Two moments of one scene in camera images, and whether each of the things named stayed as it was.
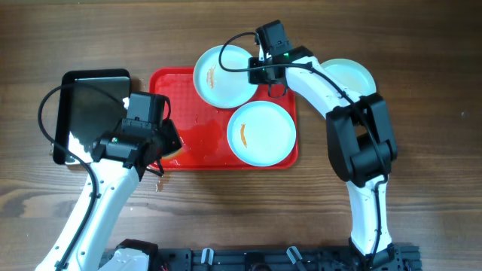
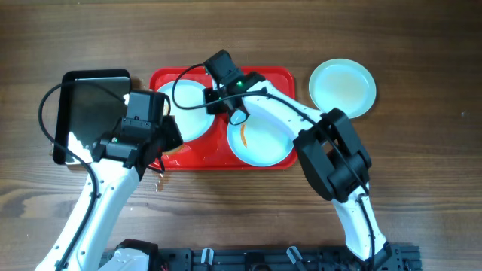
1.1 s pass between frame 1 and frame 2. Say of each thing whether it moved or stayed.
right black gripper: moved
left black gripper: stayed
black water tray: stayed
